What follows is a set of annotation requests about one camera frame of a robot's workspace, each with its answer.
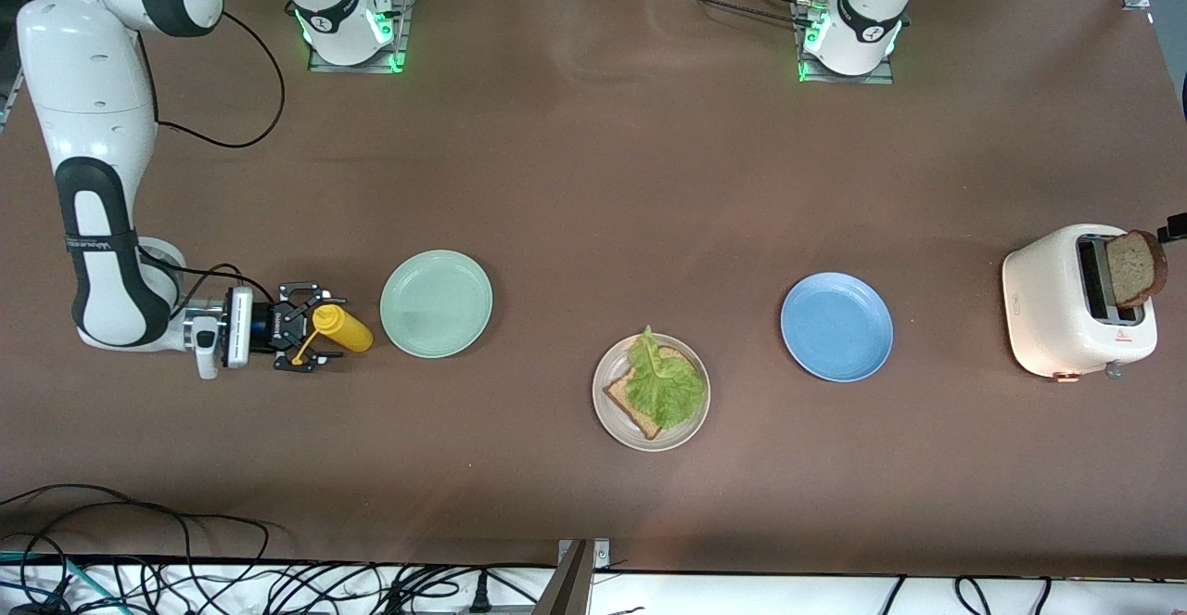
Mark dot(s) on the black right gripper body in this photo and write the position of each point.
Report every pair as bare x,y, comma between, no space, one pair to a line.
266,326

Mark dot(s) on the yellow squeeze bottle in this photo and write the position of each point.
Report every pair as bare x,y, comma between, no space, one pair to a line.
348,329

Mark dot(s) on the brown bread slice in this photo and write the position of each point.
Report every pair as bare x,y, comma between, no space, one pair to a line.
623,402
1136,267

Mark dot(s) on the green lettuce leaf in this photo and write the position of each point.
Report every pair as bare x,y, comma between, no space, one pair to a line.
668,383

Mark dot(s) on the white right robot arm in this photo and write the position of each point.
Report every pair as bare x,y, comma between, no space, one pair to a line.
93,86

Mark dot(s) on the mint green plate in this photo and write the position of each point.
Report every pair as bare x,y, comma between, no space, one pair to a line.
436,304

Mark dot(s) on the blue plate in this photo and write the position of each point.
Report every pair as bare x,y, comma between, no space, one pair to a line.
836,327

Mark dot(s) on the beige plate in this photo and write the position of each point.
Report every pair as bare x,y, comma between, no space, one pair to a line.
649,443

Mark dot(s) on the white toaster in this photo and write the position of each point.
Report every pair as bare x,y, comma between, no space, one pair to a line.
1043,309

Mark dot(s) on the black power plug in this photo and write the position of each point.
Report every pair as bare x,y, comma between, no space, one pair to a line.
479,596

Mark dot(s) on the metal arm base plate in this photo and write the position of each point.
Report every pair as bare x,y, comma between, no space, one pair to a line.
881,79
402,12

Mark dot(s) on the grey metal bracket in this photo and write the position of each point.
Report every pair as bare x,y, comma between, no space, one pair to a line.
570,587

